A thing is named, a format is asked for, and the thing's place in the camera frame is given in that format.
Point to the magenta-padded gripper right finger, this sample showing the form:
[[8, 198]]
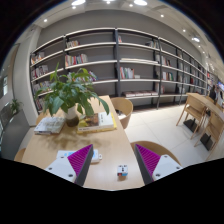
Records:
[[165, 166]]

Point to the small background plant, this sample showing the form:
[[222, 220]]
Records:
[[15, 106]]

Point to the slatted wooden chair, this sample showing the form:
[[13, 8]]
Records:
[[215, 130], [193, 113]]

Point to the small white charger block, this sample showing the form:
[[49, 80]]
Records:
[[122, 170]]

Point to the ceiling lights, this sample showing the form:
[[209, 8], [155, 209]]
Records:
[[140, 2]]

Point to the white power strip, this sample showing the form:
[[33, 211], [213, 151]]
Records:
[[96, 155]]

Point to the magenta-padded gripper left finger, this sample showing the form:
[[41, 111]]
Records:
[[63, 168]]

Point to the green potted plant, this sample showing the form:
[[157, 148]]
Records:
[[68, 93]]

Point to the yellow book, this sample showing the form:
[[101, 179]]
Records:
[[96, 131]]

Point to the round-backed wooden chair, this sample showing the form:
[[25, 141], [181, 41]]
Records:
[[124, 106], [166, 149]]

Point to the grey bookshelf unit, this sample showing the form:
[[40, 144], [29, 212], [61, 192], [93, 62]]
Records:
[[140, 53]]

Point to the light wooden side table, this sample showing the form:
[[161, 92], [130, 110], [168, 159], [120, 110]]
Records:
[[203, 101]]

